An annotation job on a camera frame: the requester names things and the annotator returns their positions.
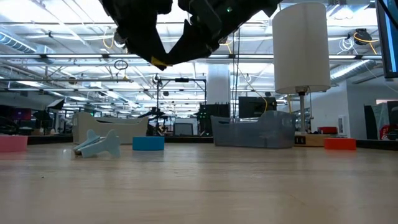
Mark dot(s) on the grey background screen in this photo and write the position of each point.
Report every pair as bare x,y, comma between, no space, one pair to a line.
183,129

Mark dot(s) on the pink tape roll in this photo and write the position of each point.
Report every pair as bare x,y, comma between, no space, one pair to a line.
12,143

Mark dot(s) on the red tape roll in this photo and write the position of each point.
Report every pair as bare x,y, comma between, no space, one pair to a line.
339,144

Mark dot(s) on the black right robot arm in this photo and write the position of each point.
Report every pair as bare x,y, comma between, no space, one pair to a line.
261,6

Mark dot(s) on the black background monitor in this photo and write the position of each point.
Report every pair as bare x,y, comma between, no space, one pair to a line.
255,107

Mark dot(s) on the black frame rail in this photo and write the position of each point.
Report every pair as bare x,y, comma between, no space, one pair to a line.
379,144
49,140

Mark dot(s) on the grey cloth cover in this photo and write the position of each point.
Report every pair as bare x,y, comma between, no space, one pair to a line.
381,115

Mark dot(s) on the yellow staple remover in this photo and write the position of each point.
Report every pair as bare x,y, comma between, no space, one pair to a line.
157,61

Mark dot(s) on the red printed bag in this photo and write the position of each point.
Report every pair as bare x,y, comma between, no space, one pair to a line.
385,132

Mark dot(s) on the red box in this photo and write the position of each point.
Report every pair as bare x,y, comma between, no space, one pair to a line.
328,130

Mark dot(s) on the black background screen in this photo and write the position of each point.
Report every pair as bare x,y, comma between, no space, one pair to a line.
393,112

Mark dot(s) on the black background rig frame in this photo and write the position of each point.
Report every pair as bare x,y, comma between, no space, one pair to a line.
182,80

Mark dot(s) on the light blue staple remover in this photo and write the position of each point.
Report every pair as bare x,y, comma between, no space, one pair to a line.
107,144

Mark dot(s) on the black background cabinet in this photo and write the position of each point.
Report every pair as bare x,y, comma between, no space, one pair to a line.
214,115

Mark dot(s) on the light blue tape roll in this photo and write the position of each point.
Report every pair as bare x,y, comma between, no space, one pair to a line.
149,143

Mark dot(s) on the white shade table lamp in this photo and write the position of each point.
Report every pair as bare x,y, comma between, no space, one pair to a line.
300,46

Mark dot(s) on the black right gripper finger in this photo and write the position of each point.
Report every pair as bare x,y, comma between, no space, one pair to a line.
182,42
199,46

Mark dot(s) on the beige plastic bin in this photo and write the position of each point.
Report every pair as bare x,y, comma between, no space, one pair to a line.
130,127

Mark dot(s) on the black upright panel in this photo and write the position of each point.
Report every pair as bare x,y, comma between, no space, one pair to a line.
370,124

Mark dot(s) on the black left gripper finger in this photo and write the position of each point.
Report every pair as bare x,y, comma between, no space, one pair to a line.
154,40
140,46

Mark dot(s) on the black studio softbox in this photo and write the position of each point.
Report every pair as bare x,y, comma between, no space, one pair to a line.
56,104

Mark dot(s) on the grey ceiling duct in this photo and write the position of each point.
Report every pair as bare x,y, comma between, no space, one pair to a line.
351,70

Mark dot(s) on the computer monitor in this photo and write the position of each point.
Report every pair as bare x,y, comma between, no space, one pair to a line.
388,46

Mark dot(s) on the white wall device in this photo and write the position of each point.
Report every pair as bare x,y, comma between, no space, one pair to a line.
342,124

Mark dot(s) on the grey translucent plastic bin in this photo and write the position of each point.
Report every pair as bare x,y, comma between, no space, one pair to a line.
264,130

